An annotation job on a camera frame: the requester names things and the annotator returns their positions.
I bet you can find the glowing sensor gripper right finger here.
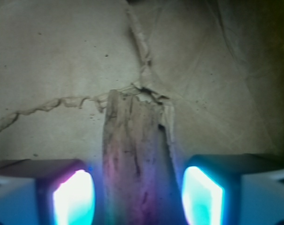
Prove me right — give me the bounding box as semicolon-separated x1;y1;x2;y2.
181;154;284;225

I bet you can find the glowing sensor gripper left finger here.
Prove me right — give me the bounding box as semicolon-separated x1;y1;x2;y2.
0;159;95;225

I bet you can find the brown wood chip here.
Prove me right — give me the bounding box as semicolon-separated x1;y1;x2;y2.
102;90;182;225

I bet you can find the brown paper bag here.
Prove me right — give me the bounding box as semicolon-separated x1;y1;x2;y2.
0;0;284;169

